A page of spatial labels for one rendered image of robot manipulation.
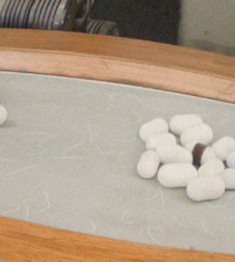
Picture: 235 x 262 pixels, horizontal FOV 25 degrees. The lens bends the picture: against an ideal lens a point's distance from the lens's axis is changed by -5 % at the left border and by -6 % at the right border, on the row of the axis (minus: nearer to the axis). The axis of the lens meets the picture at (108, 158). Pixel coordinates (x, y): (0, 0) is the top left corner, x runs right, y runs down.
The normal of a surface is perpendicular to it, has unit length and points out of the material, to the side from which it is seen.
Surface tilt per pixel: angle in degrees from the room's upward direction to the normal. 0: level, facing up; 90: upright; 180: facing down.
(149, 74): 45
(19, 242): 0
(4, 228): 0
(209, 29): 88
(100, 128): 0
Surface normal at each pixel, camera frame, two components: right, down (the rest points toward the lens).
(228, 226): 0.07, -0.84
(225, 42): -0.15, 0.49
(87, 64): -0.08, -0.23
